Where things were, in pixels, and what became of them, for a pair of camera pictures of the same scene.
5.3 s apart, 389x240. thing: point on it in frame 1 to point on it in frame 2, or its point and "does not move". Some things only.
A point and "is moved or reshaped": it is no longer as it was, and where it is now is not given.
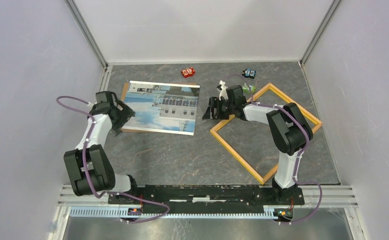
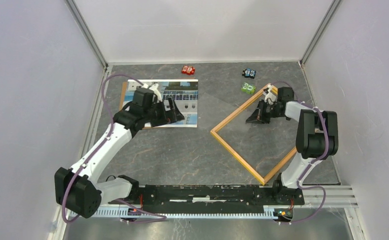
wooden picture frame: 252,169 does not move
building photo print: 163,107 is moved or reshaped
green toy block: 249,89 does not move
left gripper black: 126,114 to 173,113
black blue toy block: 248,72 does not move
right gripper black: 215,103 to 256,117
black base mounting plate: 205,198 does not move
